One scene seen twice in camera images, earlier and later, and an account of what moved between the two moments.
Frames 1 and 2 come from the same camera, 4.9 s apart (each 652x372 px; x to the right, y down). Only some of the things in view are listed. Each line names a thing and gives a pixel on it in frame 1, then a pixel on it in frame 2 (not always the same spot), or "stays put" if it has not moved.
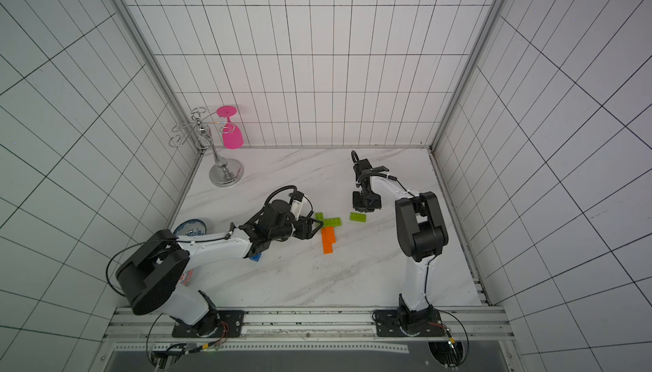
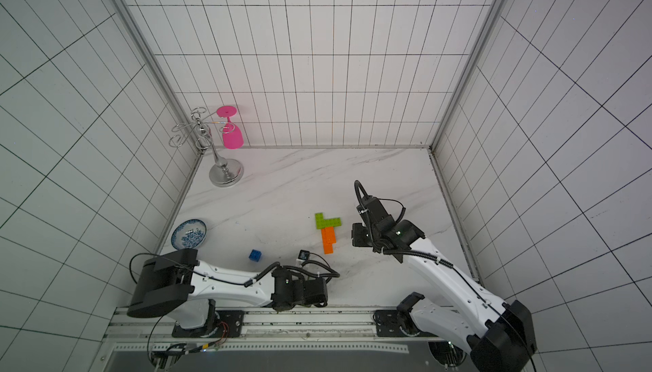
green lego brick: x=334 y=222 stays put
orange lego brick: x=327 y=234 stays put
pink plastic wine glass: x=232 y=135 stays put
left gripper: x=304 y=233 to x=303 y=304
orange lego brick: x=330 y=237 stays put
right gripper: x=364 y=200 to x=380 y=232
